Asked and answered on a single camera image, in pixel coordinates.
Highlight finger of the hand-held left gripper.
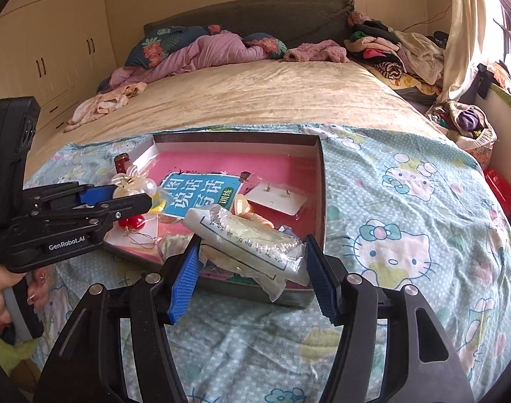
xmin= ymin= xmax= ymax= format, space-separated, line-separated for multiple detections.
xmin=22 ymin=181 xmax=118 ymax=213
xmin=0 ymin=193 xmax=154 ymax=273

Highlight pile of clothes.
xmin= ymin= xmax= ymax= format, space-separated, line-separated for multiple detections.
xmin=343 ymin=10 xmax=447 ymax=96

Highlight person's left forearm green sleeve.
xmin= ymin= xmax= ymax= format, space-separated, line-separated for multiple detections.
xmin=0 ymin=323 xmax=26 ymax=372

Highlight small floral pillow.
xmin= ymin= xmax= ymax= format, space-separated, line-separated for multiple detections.
xmin=242 ymin=32 xmax=288 ymax=60

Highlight beige bed cover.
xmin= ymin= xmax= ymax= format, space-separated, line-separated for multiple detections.
xmin=22 ymin=59 xmax=446 ymax=186

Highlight stud earrings card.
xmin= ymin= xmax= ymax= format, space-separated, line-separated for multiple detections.
xmin=244 ymin=180 xmax=309 ymax=218

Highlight pink quilt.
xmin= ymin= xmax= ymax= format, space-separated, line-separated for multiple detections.
xmin=98 ymin=31 xmax=269 ymax=94

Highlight pale flower hair clip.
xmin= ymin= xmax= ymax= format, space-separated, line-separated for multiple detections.
xmin=112 ymin=165 xmax=158 ymax=203

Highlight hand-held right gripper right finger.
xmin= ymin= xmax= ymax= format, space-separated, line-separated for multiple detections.
xmin=303 ymin=235 xmax=476 ymax=403

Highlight black wall cable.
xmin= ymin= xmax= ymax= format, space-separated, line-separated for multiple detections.
xmin=401 ymin=3 xmax=454 ymax=33

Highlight cartoon cat printed bedsheet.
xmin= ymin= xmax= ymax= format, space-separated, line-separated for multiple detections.
xmin=24 ymin=124 xmax=511 ymax=403

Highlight red box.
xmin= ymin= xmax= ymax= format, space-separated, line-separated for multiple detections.
xmin=483 ymin=168 xmax=511 ymax=218

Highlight cream curtain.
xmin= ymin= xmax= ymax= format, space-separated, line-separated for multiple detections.
xmin=442 ymin=0 xmax=502 ymax=102

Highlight red bead earrings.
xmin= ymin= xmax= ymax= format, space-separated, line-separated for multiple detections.
xmin=112 ymin=213 xmax=160 ymax=253

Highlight large floral pillow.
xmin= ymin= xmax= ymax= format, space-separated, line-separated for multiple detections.
xmin=124 ymin=26 xmax=223 ymax=68

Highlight basket of clothes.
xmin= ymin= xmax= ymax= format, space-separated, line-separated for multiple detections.
xmin=426 ymin=100 xmax=499 ymax=161

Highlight peach garment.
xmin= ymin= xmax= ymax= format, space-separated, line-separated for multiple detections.
xmin=64 ymin=83 xmax=148 ymax=132

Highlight peach spiral hair tie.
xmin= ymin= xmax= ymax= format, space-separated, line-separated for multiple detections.
xmin=241 ymin=211 xmax=278 ymax=231

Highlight yellow green hair clip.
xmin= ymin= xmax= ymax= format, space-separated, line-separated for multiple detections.
xmin=148 ymin=193 xmax=167 ymax=216

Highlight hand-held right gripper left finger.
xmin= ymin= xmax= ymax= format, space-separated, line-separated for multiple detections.
xmin=31 ymin=235 xmax=203 ymax=403

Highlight shallow cardboard box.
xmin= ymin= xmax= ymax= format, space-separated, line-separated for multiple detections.
xmin=103 ymin=131 xmax=326 ymax=309

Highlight cream wardrobe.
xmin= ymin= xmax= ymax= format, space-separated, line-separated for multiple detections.
xmin=0 ymin=0 xmax=118 ymax=137

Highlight pink book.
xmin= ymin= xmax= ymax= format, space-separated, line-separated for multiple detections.
xmin=148 ymin=150 xmax=321 ymax=290

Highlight clear bag with silver packet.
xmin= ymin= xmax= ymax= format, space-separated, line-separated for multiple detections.
xmin=183 ymin=204 xmax=311 ymax=304

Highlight pink fuzzy garment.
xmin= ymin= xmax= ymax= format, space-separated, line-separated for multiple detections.
xmin=283 ymin=40 xmax=351 ymax=64

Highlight dark grey headboard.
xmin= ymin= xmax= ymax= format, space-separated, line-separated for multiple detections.
xmin=142 ymin=0 xmax=355 ymax=49

